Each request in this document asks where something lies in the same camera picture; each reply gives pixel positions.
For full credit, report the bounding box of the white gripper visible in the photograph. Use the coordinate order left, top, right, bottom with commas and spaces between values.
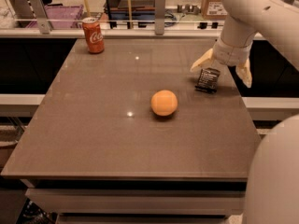
190, 37, 252, 88

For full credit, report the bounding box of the black rxbar chocolate wrapper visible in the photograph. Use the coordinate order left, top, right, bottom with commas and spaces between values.
195, 68, 221, 93

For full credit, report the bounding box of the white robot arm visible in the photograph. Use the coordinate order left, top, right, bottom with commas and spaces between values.
191, 0, 299, 224

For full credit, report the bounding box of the red coke can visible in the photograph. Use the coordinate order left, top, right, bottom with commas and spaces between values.
82, 17, 105, 54

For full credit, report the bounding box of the cardboard box with label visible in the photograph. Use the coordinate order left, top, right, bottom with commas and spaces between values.
201, 0, 227, 20

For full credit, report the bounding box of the orange fruit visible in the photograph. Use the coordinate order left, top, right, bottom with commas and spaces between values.
150, 90, 178, 116

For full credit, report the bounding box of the orange and blue cart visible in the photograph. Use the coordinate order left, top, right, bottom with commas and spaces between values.
104, 0, 165, 29

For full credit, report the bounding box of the purple plastic crate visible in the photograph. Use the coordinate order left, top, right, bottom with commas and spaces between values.
27, 4, 85, 30

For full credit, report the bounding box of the glass railing with metal posts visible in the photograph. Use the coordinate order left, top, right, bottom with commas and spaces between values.
1, 0, 224, 36

